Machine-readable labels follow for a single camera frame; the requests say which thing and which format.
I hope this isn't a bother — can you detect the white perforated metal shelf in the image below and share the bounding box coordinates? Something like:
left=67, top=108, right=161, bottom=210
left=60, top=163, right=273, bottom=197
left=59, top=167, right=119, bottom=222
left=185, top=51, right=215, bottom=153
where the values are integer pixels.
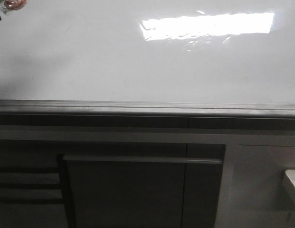
left=284, top=169, right=295, bottom=205

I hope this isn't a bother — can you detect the white whiteboard marker pen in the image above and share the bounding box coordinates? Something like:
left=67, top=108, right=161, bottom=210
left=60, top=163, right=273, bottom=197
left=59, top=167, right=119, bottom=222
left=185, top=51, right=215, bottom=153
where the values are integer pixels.
left=0, top=0, right=28, bottom=21

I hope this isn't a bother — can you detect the grey table frame bar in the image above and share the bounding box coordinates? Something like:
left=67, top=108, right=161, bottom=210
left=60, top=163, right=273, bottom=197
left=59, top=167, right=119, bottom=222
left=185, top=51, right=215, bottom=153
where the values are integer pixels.
left=63, top=155, right=223, bottom=164

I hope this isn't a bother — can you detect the black metal chair frame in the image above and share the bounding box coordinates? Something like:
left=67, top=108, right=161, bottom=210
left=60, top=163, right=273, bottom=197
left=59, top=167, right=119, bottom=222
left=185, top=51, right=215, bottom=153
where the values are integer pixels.
left=0, top=154, right=77, bottom=228

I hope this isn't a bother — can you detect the white whiteboard with aluminium frame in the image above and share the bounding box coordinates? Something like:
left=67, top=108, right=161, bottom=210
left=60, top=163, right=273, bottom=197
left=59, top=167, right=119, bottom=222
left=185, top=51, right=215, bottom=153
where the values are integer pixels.
left=0, top=0, right=295, bottom=118

